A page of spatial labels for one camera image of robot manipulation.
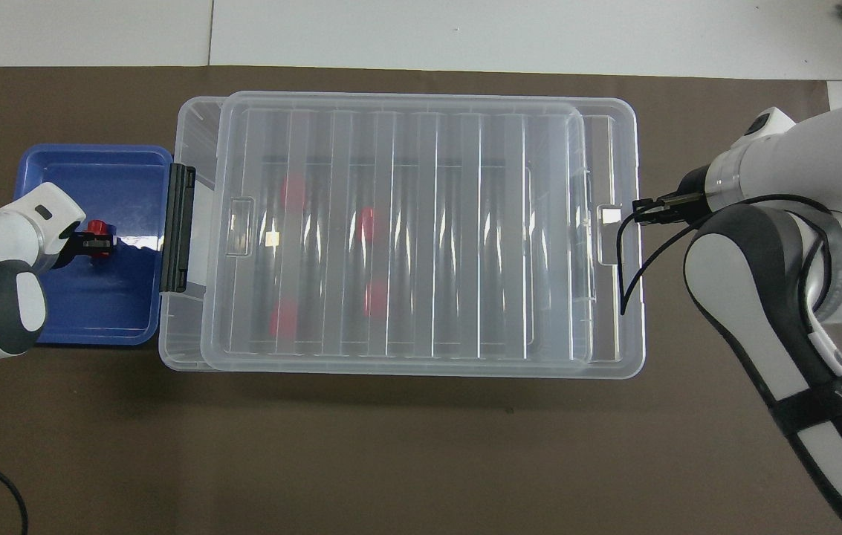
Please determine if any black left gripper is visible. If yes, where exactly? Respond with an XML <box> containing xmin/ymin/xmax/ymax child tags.
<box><xmin>55</xmin><ymin>230</ymin><xmax>117</xmax><ymax>264</ymax></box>

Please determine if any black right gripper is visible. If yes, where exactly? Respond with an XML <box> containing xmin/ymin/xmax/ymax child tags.
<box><xmin>632</xmin><ymin>165</ymin><xmax>717</xmax><ymax>224</ymax></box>

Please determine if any red block with white print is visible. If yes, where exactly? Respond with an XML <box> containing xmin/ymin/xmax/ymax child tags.
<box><xmin>88</xmin><ymin>220</ymin><xmax>114</xmax><ymax>259</ymax></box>

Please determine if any clear ribbed box lid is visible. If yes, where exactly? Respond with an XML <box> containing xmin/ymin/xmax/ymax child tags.
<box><xmin>200</xmin><ymin>91</ymin><xmax>646</xmax><ymax>380</ymax></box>

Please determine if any blue plastic tray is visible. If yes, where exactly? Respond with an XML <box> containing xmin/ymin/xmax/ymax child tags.
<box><xmin>12</xmin><ymin>143</ymin><xmax>174</xmax><ymax>346</ymax></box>

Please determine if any black box latch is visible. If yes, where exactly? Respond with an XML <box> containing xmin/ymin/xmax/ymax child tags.
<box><xmin>159</xmin><ymin>163</ymin><xmax>197</xmax><ymax>293</ymax></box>

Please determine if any clear plastic storage box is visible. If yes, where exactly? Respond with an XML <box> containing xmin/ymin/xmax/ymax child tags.
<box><xmin>158</xmin><ymin>95</ymin><xmax>592</xmax><ymax>372</ymax></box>

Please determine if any brown table mat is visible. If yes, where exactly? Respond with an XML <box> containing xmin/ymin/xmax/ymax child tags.
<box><xmin>0</xmin><ymin>65</ymin><xmax>842</xmax><ymax>535</ymax></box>

